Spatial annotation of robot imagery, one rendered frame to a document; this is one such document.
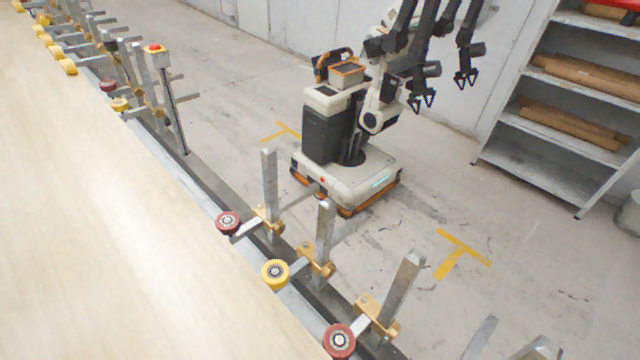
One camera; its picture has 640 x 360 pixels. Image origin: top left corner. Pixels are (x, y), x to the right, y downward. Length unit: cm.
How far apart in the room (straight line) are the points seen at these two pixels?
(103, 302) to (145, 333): 15
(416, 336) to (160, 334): 137
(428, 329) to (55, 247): 170
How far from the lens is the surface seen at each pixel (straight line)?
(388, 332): 93
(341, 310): 109
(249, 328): 85
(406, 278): 72
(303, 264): 99
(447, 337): 198
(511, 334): 216
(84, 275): 107
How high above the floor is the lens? 168
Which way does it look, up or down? 42 degrees down
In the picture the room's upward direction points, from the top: 5 degrees clockwise
